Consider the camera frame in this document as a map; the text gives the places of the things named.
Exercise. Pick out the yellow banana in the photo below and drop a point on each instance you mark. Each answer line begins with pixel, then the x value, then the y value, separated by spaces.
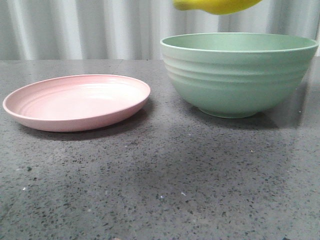
pixel 215 7

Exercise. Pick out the green bowl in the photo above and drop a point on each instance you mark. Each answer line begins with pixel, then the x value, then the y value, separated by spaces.
pixel 236 74

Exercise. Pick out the pink plate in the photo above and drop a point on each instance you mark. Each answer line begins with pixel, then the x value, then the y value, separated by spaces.
pixel 77 102

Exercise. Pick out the white curtain backdrop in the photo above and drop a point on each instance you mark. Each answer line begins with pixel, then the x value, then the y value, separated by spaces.
pixel 133 29

